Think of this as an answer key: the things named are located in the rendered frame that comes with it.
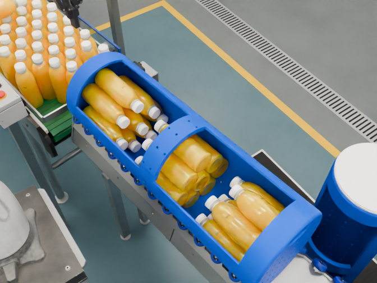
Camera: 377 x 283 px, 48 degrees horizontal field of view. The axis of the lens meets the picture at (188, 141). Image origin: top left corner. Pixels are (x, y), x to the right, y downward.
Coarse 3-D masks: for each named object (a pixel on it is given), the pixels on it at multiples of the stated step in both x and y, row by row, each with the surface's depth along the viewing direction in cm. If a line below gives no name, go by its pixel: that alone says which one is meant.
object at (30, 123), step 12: (24, 120) 177; (36, 120) 168; (36, 132) 170; (48, 132) 166; (36, 144) 205; (48, 144) 165; (36, 156) 214; (72, 156) 231; (48, 168) 221; (48, 180) 231; (60, 192) 241
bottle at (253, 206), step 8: (240, 192) 116; (248, 192) 114; (240, 200) 114; (248, 200) 112; (256, 200) 112; (264, 200) 113; (240, 208) 114; (248, 208) 112; (256, 208) 111; (264, 208) 110; (272, 208) 111; (248, 216) 112; (256, 216) 110; (264, 216) 109; (272, 216) 109; (256, 224) 111; (264, 224) 109
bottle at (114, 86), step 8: (104, 72) 142; (112, 72) 143; (96, 80) 143; (104, 80) 141; (112, 80) 140; (120, 80) 140; (104, 88) 141; (112, 88) 139; (120, 88) 138; (128, 88) 138; (112, 96) 140; (120, 96) 137; (128, 96) 136; (136, 96) 138; (120, 104) 139; (128, 104) 137
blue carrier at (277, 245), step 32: (96, 64) 139; (128, 64) 142; (160, 96) 151; (96, 128) 136; (192, 128) 122; (128, 160) 128; (160, 160) 120; (160, 192) 122; (224, 192) 139; (288, 192) 111; (192, 224) 116; (288, 224) 103; (224, 256) 110; (256, 256) 103; (288, 256) 114
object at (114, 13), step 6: (108, 0) 186; (114, 0) 186; (108, 6) 189; (114, 6) 188; (108, 12) 192; (114, 12) 190; (114, 18) 192; (114, 24) 195; (120, 24) 197; (114, 30) 198; (120, 30) 199; (114, 36) 201; (120, 36) 202; (114, 42) 205; (120, 42) 204
